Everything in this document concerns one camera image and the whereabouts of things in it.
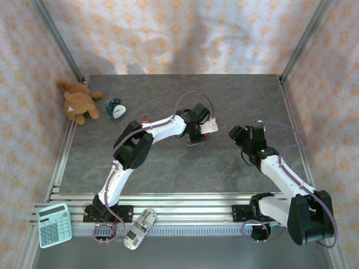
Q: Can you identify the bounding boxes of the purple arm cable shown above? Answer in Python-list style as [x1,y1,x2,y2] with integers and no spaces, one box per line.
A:
[242,120,339,249]
[92,91,217,244]

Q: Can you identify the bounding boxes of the slotted grey cable duct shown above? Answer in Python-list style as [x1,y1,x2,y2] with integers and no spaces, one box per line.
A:
[71,226,245,238]

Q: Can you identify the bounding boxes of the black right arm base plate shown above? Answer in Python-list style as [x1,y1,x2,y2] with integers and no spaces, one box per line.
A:
[231,205,255,224]

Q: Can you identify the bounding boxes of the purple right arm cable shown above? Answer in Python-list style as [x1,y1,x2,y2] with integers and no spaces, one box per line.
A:
[242,120,339,249]

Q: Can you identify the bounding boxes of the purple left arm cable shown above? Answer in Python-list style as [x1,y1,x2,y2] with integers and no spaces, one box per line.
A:
[92,91,217,244]

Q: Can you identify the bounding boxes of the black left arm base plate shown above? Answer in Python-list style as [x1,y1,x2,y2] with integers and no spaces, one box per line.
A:
[82,205,134,224]

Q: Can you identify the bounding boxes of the mint green calculator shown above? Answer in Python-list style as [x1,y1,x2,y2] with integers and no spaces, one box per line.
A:
[35,202,73,249]

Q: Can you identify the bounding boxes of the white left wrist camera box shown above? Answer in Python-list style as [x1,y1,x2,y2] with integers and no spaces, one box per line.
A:
[200,117,219,134]

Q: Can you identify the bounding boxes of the aluminium side rail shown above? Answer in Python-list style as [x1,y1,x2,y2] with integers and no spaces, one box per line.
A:
[44,81,90,202]
[278,80,322,202]

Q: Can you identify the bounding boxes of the white remote control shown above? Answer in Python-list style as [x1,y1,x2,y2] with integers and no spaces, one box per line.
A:
[123,208,158,251]

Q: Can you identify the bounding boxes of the green alarm clock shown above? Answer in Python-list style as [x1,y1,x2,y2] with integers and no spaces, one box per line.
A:
[105,97,127,121]

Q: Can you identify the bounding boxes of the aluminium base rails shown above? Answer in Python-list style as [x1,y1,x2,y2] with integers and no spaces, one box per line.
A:
[30,192,337,225]

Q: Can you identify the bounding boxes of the brown teddy bear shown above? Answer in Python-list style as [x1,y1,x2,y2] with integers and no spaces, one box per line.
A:
[55,79,103,126]

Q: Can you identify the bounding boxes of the aluminium frame post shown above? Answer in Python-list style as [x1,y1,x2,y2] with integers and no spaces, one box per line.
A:
[29,0,86,82]
[278,0,335,85]

